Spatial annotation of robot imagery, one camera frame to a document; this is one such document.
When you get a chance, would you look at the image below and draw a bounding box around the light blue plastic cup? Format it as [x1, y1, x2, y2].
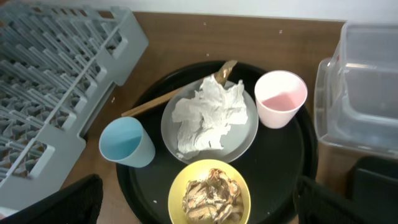
[99, 117, 155, 168]

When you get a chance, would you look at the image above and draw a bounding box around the clear plastic waste bin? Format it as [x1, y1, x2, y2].
[313, 22, 397, 159]

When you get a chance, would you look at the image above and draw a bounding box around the grey plastic dishwasher rack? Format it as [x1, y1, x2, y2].
[1, 1, 149, 210]

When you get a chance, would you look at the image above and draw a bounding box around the peanut shells and rice waste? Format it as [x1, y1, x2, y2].
[182, 168, 244, 224]

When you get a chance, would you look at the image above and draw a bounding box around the wooden chopstick lower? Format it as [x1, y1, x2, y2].
[121, 91, 181, 118]

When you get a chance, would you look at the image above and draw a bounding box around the grey round plate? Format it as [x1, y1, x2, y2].
[161, 80, 259, 164]

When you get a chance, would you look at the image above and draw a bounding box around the white paper napkin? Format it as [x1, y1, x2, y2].
[172, 75, 248, 159]

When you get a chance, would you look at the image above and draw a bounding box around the wooden chopstick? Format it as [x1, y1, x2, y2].
[121, 91, 181, 118]
[121, 87, 183, 116]

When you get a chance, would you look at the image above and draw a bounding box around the wooden chopstick upper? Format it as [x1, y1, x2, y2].
[121, 87, 183, 116]

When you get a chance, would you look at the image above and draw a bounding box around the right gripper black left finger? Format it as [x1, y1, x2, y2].
[1, 174, 103, 224]

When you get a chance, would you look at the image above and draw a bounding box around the round black tray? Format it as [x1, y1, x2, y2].
[116, 60, 318, 224]

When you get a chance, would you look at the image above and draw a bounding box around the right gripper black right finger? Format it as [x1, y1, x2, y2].
[294, 176, 382, 224]

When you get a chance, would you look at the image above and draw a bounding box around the pink plastic cup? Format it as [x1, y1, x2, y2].
[254, 70, 308, 129]

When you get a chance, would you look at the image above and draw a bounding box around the black rectangular tray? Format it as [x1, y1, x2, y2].
[346, 156, 397, 208]

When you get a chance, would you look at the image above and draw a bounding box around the yellow plastic bowl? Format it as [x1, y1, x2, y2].
[168, 159, 251, 224]

